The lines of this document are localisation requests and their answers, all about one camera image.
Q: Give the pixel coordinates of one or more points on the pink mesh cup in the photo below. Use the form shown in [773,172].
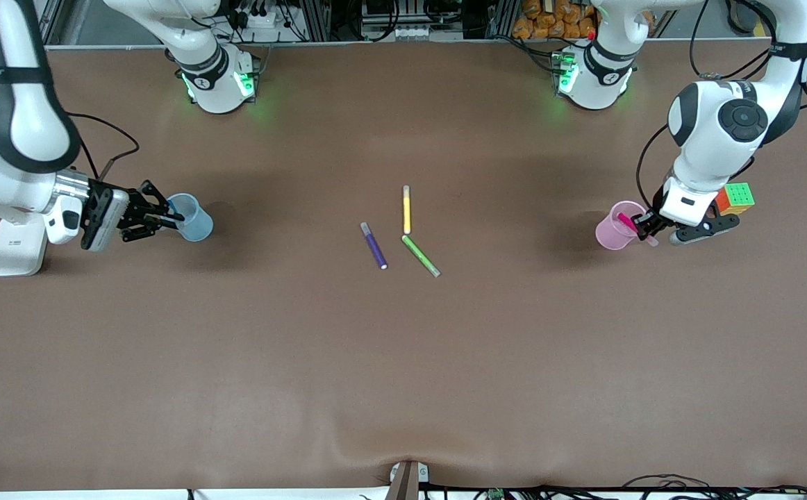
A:
[612,235]

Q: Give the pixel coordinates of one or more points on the small green circuit board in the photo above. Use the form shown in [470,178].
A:
[494,494]

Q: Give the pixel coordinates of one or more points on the multicoloured puzzle cube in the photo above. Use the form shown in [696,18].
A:
[738,196]

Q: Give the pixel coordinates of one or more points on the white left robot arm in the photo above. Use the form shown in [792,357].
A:
[712,132]

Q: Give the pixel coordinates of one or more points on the pink marker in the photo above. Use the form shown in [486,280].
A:
[627,222]

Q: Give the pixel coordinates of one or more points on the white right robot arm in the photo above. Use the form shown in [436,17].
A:
[25,132]

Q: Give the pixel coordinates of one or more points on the white power strip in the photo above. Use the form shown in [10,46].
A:
[261,19]

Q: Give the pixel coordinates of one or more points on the purple marker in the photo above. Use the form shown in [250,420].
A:
[374,247]

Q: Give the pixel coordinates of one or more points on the yellow marker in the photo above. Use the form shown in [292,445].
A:
[407,212]

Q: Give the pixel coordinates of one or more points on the green marker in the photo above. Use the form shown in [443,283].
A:
[419,255]

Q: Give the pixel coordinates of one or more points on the light blue mesh cup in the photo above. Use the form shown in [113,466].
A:
[196,222]

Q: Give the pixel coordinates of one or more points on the orange snack bag pile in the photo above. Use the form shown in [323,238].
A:
[556,19]

